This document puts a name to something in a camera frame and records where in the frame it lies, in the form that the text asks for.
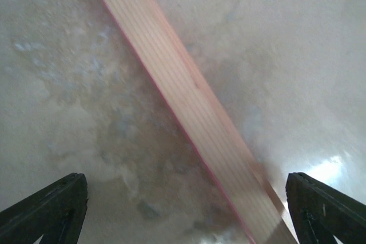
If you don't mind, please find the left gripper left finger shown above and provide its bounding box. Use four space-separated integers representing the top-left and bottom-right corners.
1 173 87 243

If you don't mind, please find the pink picture frame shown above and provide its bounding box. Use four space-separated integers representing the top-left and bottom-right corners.
103 0 296 243

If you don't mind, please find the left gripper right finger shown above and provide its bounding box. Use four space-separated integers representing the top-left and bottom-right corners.
285 173 365 243

